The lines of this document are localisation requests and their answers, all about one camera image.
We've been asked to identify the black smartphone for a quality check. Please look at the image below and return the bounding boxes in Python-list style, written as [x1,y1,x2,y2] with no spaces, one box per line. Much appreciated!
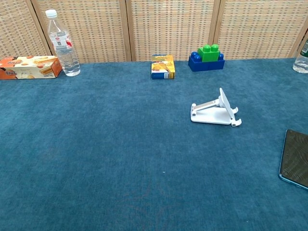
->
[278,129,308,192]

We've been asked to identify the white folding phone stand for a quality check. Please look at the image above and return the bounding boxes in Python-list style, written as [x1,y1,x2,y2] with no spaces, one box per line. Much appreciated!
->
[190,87,242,128]

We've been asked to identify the blue and green toy blocks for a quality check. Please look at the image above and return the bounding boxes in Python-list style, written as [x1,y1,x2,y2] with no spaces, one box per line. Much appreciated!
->
[188,51,226,72]

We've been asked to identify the green toy building brick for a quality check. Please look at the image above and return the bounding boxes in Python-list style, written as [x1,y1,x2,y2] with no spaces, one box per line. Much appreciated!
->
[197,44,221,63]

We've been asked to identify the clear water bottle red label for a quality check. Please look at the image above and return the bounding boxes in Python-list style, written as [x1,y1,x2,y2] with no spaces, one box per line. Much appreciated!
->
[45,9,81,77]

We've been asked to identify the clear water bottle green label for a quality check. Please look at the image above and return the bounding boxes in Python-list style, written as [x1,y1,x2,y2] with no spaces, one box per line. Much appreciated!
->
[292,38,308,74]

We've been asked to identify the blue table cloth mat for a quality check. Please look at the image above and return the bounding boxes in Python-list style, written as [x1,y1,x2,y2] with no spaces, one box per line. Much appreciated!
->
[0,57,308,231]

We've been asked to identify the yellow blue snack box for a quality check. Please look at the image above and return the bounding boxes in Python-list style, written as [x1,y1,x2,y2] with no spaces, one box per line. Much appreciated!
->
[151,54,176,80]

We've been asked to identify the woven bamboo folding screen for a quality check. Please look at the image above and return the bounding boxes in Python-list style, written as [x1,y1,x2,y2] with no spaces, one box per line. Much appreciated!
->
[0,0,308,64]

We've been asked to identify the orange biscuit box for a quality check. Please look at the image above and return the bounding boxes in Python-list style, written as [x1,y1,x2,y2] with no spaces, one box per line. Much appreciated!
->
[0,55,63,80]

